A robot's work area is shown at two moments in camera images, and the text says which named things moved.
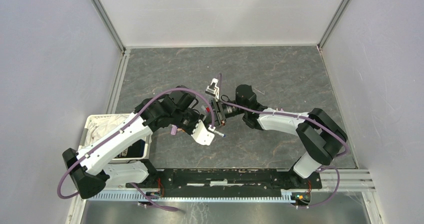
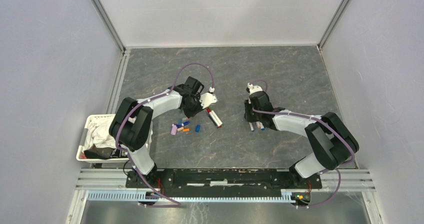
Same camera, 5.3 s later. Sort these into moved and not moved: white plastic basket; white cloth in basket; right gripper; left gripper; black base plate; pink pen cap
Moved: right gripper; left gripper
Not moved: black base plate; pink pen cap; white cloth in basket; white plastic basket
